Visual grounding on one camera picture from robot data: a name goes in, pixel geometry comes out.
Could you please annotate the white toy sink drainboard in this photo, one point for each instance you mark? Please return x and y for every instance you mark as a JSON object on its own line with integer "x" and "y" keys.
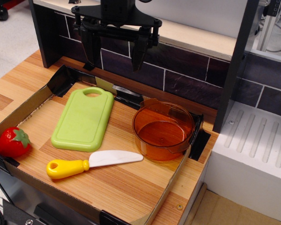
{"x": 245, "y": 162}

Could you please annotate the orange transparent plastic pot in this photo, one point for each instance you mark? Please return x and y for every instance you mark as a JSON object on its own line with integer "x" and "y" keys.
{"x": 162, "y": 129}

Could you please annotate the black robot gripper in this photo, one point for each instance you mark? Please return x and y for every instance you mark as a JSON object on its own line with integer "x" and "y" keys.
{"x": 118, "y": 19}

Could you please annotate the red toy strawberry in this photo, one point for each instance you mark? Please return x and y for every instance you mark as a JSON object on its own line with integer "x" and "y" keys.
{"x": 14, "y": 142}

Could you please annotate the dark tiled backsplash shelf unit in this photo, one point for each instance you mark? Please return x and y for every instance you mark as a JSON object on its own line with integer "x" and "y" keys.
{"x": 168, "y": 70}

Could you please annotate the green plastic cutting board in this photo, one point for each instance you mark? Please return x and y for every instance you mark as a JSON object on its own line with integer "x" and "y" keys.
{"x": 84, "y": 120}

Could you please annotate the yellow handled white toy knife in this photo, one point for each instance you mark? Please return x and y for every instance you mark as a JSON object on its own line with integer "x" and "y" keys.
{"x": 59, "y": 169}

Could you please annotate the cardboard fence with black tape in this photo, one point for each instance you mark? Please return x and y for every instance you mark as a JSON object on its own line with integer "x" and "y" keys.
{"x": 59, "y": 111}

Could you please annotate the black caster wheel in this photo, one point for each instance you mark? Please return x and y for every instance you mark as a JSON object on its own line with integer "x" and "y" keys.
{"x": 3, "y": 13}

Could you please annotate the aluminium frame with cables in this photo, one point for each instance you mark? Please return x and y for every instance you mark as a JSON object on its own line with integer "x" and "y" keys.
{"x": 268, "y": 39}

